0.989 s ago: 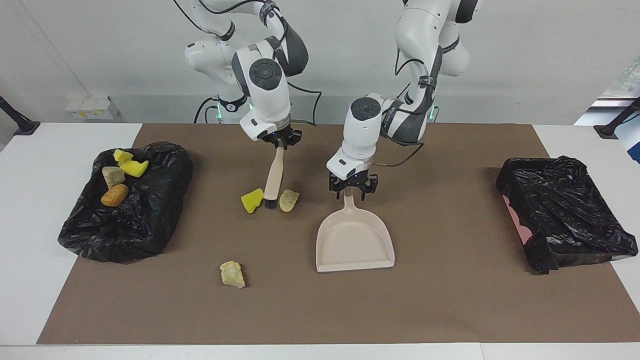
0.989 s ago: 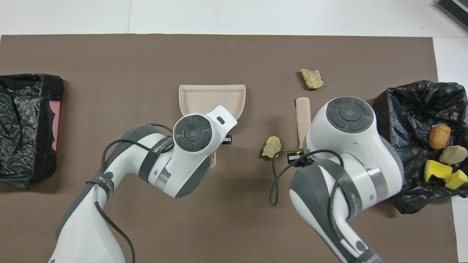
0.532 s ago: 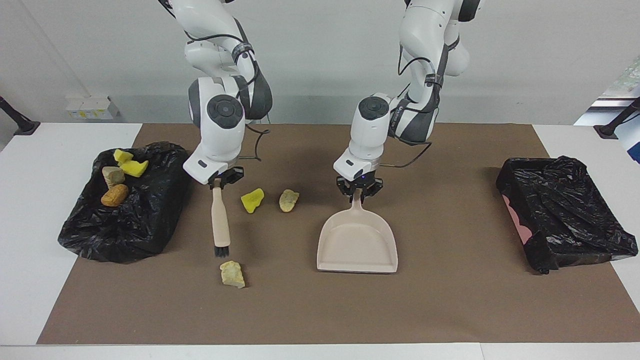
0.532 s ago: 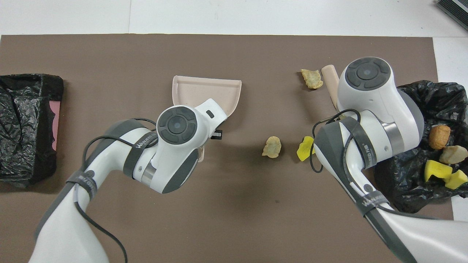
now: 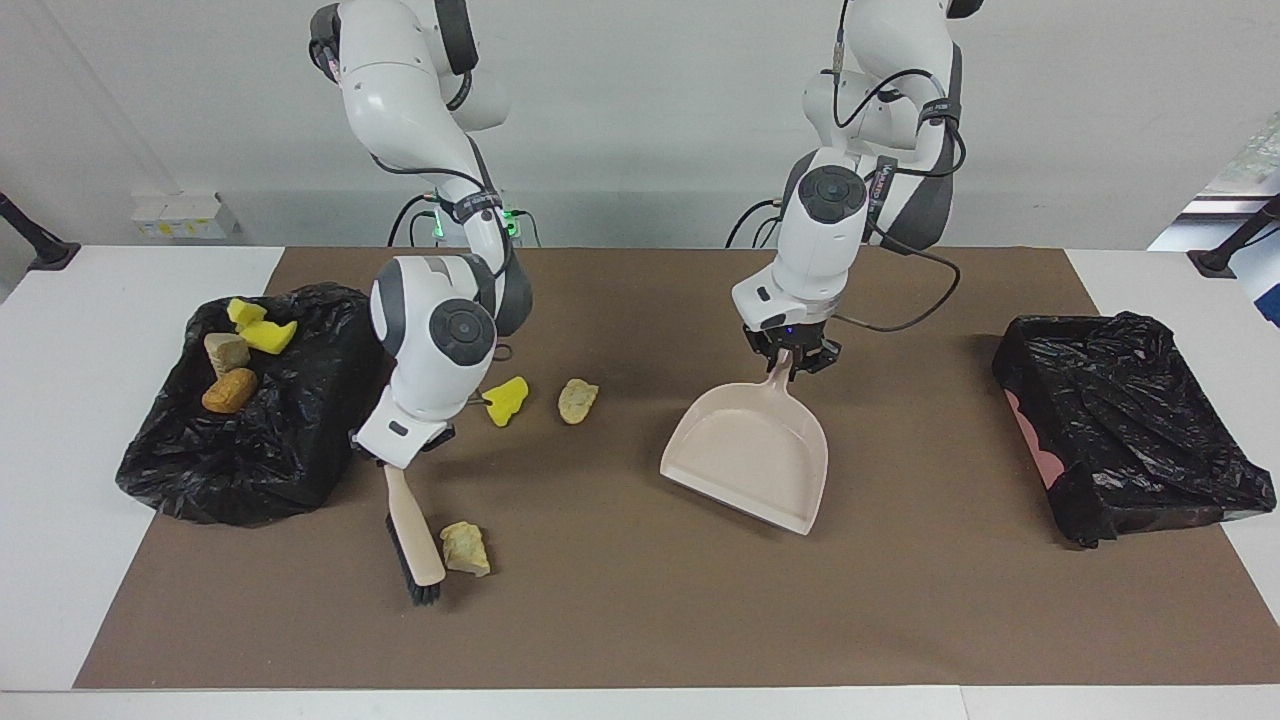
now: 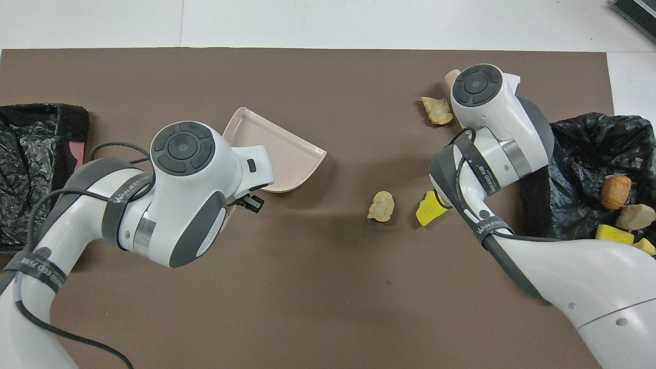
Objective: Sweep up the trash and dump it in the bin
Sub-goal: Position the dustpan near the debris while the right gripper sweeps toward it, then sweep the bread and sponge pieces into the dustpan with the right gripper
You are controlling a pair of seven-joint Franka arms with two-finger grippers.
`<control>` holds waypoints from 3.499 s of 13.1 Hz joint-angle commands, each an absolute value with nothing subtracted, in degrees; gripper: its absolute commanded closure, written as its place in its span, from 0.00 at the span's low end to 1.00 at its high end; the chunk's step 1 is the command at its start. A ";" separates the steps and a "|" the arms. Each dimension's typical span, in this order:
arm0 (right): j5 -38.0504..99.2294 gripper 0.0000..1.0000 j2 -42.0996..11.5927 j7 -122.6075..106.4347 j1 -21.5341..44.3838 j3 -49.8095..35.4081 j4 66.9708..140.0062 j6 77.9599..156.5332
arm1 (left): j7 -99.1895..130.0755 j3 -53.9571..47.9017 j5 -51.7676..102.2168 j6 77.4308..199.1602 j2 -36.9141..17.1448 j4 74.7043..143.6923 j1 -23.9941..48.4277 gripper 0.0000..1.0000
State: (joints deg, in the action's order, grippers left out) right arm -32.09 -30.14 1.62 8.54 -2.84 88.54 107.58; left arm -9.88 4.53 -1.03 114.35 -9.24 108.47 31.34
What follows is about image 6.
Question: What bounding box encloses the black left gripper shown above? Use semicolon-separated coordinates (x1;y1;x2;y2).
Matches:
233;194;266;213

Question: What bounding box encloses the beige plastic dustpan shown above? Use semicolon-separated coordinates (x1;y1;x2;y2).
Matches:
220;107;327;226

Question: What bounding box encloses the beige rounded foam chunk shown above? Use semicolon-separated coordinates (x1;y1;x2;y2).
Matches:
367;191;395;223

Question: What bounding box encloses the rounded yellow sponge chunk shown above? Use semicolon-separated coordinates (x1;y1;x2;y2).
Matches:
415;191;449;227

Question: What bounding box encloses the beige jagged foam chunk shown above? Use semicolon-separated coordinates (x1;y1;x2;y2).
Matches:
421;96;454;126

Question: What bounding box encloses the notched yellow sponge piece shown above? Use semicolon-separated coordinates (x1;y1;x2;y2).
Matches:
596;224;636;244

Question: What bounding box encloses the orange-brown sponge chunk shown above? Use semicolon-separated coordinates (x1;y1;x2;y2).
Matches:
601;175;632;210

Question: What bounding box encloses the beige angular foam chunk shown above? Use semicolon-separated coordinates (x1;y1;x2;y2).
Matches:
615;204;656;231

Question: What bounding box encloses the pink bin with black bag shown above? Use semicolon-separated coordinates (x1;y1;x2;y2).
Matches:
0;104;90;252

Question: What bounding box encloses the black bag lined bin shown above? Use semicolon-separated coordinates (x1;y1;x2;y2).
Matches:
520;112;656;257

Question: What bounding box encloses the brown table mat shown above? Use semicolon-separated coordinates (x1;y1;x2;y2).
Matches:
0;49;644;369

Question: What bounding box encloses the dark grey ribbed device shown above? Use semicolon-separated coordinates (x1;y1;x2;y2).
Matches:
611;0;656;44

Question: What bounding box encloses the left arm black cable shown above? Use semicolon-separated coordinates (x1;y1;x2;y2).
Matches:
14;142;154;369

